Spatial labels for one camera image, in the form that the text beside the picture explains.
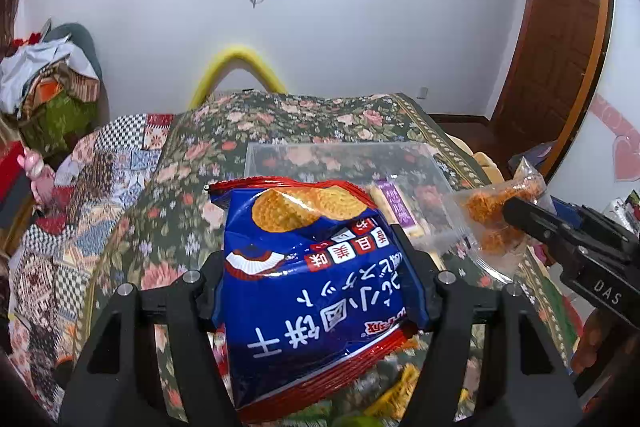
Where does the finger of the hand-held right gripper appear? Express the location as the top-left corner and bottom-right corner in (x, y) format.
(551, 201), (632, 241)
(501, 197), (582, 269)

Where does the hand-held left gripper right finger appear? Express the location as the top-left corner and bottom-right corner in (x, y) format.
(388, 223), (585, 427)

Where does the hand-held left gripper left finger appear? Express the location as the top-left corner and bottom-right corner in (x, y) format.
(57, 249), (240, 427)

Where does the clear packet of orange snacks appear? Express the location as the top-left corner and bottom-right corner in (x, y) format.
(444, 157), (551, 283)

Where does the blue biscuit bag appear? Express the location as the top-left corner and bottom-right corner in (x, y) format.
(206, 175), (432, 425)

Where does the clear plastic container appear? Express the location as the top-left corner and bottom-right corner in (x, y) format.
(243, 141), (483, 260)

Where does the person's right hand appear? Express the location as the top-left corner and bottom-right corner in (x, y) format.
(571, 311), (609, 375)

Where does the dark blue cloth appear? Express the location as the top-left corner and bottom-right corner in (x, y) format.
(509, 142), (557, 178)

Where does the purple label snack packet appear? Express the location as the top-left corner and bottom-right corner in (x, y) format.
(372, 178), (427, 241)

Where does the floral blanket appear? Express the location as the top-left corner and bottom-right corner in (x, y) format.
(75, 92), (593, 427)

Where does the yellow snack packet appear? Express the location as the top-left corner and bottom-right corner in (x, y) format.
(360, 363), (422, 419)

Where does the brown wooden door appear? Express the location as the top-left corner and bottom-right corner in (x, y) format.
(489, 0), (610, 180)

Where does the checkered patchwork quilt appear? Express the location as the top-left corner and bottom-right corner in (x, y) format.
(10, 112), (177, 408)

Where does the white wardrobe door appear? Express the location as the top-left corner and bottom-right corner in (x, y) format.
(545, 0), (640, 268)

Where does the pink plush toy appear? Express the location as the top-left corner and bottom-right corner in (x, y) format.
(16, 147), (57, 204)

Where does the red box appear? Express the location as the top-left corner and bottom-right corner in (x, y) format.
(0, 141), (32, 228)

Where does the yellow foam tube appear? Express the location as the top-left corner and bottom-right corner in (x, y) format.
(187, 46), (289, 110)

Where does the pile of clothes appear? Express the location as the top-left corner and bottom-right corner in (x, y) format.
(0, 38), (101, 154)

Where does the green chair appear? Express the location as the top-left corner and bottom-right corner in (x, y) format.
(44, 23), (104, 82)

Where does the striped curtain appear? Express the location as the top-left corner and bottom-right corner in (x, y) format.
(0, 0), (28, 58)

